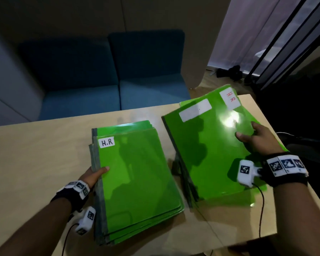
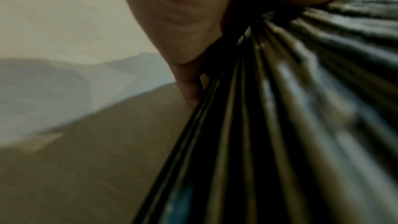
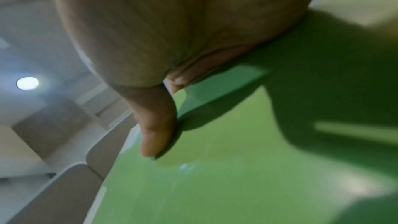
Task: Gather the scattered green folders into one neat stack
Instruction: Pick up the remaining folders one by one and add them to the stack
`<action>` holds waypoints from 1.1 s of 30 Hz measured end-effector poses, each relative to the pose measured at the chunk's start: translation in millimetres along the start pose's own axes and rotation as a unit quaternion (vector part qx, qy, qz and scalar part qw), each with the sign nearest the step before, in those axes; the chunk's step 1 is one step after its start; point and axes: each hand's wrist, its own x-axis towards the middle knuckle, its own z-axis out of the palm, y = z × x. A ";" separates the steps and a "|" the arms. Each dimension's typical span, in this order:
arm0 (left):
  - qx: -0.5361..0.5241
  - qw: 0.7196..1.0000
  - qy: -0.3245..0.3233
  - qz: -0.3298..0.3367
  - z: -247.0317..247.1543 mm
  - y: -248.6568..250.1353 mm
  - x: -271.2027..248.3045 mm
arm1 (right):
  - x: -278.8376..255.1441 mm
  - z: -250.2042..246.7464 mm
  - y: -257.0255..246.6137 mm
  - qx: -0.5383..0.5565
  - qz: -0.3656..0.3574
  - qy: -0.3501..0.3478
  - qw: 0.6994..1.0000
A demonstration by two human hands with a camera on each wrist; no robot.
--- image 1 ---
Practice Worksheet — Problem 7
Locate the pile of green folders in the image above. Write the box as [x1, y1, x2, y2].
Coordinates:
[161, 84, 288, 210]

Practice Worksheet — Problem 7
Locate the blue fabric sofa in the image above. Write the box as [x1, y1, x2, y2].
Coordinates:
[16, 30, 191, 121]

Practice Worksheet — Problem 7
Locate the person's left hand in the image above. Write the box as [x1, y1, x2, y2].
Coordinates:
[79, 166, 110, 190]

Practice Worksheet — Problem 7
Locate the black metal door frame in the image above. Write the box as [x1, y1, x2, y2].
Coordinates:
[244, 0, 320, 90]

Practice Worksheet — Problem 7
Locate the stack of green folders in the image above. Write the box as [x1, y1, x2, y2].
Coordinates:
[89, 120, 185, 246]

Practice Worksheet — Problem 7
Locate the black camera cable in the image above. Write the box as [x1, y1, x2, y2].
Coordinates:
[61, 223, 80, 256]
[252, 183, 265, 239]

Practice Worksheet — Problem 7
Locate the black object on floor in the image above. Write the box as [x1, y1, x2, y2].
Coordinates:
[216, 65, 243, 82]

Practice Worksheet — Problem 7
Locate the person's right forearm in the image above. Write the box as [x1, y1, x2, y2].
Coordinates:
[272, 181, 320, 256]

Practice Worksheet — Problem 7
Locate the person's left forearm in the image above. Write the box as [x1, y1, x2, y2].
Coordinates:
[0, 197, 73, 256]

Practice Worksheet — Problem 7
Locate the person's right hand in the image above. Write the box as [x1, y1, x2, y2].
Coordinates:
[234, 121, 284, 159]

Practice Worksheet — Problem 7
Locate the white curtain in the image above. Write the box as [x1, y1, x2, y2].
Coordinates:
[208, 0, 307, 75]

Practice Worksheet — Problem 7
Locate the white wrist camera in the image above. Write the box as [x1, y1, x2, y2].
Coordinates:
[75, 206, 96, 236]
[236, 160, 263, 188]

